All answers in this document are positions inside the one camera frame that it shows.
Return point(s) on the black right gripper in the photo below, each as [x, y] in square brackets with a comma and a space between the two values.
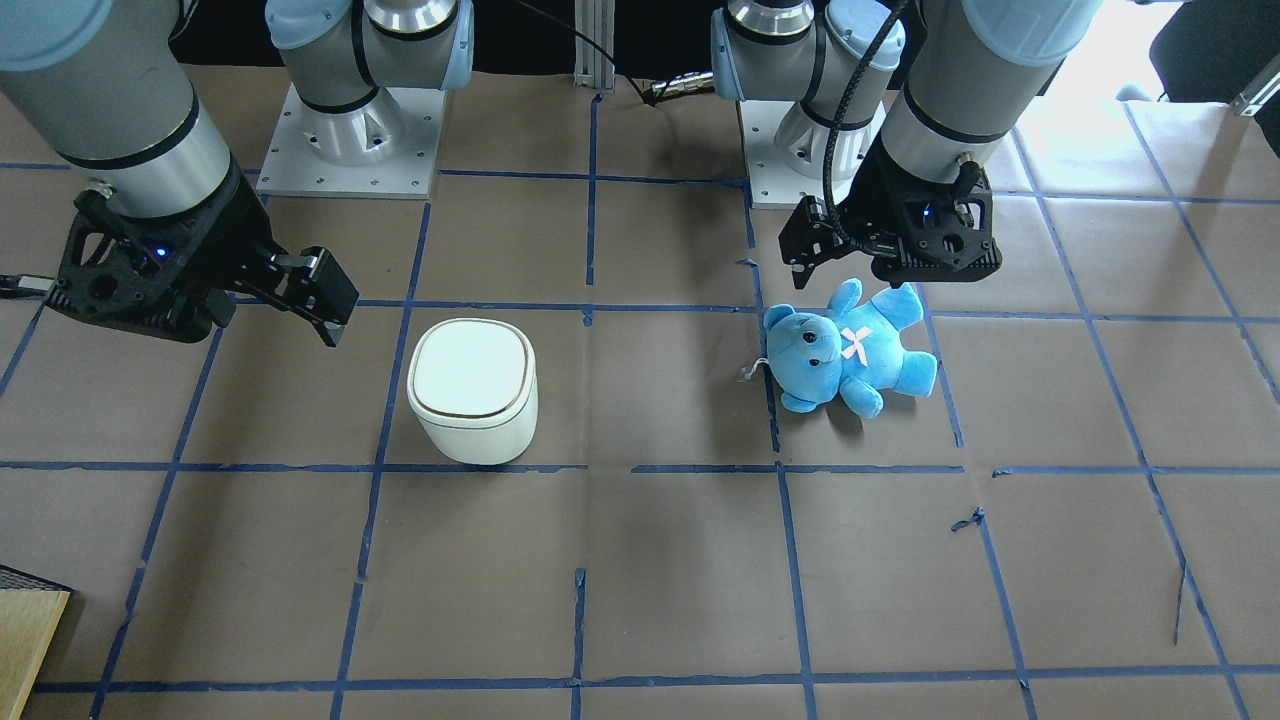
[232, 232]

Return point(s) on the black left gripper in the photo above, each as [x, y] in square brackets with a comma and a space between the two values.
[872, 203]

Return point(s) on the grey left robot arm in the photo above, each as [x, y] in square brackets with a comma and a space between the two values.
[974, 71]

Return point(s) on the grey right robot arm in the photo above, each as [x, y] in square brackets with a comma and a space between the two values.
[99, 82]

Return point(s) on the white trash can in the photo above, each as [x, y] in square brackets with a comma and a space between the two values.
[473, 385]

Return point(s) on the blue teddy bear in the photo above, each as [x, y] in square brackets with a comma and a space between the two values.
[851, 350]

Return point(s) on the wooden board corner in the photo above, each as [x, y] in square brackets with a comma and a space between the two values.
[31, 610]

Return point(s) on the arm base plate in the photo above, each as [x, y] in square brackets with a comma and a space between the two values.
[783, 149]
[386, 150]

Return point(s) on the aluminium profile post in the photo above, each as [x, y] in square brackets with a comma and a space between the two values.
[594, 26]

